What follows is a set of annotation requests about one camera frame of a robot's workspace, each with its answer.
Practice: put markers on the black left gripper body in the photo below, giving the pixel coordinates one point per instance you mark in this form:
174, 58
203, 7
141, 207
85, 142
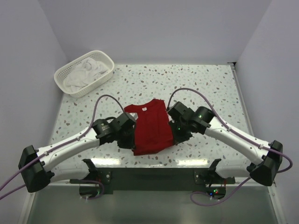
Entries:
127, 139

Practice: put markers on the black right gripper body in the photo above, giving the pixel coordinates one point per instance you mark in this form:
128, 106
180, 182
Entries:
181, 134

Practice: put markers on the red t shirt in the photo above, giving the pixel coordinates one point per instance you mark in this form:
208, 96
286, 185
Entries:
152, 130

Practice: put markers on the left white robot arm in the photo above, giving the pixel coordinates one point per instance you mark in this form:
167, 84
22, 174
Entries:
37, 166

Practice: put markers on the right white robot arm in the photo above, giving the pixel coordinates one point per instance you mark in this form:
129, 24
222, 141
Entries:
264, 159

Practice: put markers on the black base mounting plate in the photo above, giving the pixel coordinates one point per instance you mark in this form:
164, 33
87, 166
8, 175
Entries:
155, 179

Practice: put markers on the white plastic laundry basket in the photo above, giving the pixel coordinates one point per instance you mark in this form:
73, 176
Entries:
98, 56

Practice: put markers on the white cloth in basket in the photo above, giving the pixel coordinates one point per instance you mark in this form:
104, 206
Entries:
83, 74

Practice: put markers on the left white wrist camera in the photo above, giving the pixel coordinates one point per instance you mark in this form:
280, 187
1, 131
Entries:
134, 115

